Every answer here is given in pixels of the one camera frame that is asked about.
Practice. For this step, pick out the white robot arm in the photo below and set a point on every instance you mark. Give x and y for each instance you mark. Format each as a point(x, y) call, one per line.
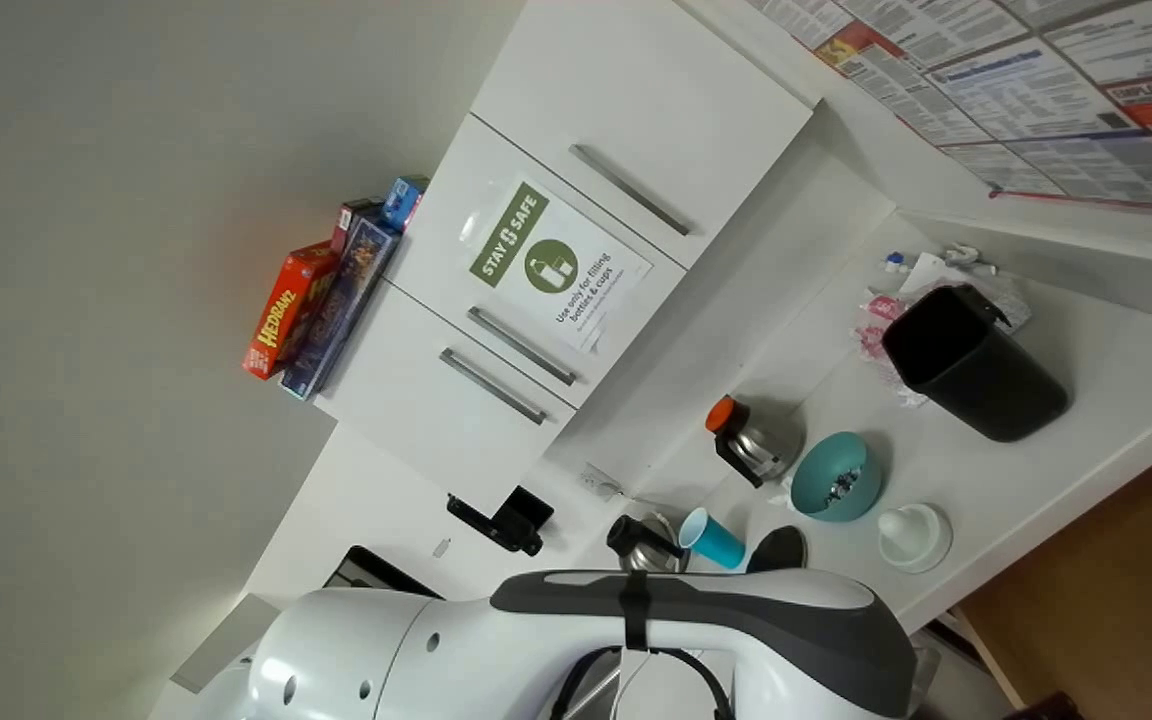
point(379, 661)

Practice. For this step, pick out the green and white safety sign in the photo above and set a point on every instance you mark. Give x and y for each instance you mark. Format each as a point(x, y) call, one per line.
point(558, 272)

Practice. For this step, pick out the plain white cabinet door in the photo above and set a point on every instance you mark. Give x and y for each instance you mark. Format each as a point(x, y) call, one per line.
point(416, 403)
point(629, 93)

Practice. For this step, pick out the white cabinet door with sign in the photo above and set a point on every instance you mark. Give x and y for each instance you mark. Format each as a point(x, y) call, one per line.
point(456, 225)

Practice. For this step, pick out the steel carafe with orange lid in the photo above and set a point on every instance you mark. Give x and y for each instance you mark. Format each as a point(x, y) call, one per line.
point(744, 441)

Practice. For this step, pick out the large steel kettle black lid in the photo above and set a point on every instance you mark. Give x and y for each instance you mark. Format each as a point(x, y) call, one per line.
point(642, 544)

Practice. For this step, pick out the blue plastic cup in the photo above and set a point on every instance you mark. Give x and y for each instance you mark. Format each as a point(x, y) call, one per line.
point(718, 540)

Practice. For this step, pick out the small blue box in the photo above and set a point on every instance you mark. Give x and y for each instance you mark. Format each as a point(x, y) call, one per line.
point(403, 201)

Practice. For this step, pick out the dark blue cardboard box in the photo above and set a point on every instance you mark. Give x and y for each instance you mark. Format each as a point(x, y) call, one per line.
point(340, 306)

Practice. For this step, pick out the black table tennis paddle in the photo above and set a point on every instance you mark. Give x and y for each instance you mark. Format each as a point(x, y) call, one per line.
point(779, 548)

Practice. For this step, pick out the teal bowl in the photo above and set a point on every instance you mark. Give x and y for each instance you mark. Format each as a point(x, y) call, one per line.
point(839, 476)

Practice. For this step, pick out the dark rimmed grey box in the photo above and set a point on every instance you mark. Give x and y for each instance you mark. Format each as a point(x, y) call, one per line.
point(379, 572)

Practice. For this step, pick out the red cardboard box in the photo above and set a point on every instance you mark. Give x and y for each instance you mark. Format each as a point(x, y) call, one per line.
point(284, 312)

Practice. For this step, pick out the plastic bag with red print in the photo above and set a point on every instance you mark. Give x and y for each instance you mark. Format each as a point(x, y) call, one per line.
point(921, 272)

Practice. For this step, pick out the small white dish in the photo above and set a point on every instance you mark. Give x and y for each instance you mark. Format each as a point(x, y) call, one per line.
point(914, 538)

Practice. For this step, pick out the black plastic bin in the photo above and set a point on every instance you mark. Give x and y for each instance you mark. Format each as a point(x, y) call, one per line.
point(979, 366)

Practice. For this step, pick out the black camera on mount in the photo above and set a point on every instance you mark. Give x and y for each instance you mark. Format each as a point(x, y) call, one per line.
point(518, 522)

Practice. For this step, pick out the large multi-panel wall poster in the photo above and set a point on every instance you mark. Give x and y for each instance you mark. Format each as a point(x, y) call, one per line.
point(1000, 83)

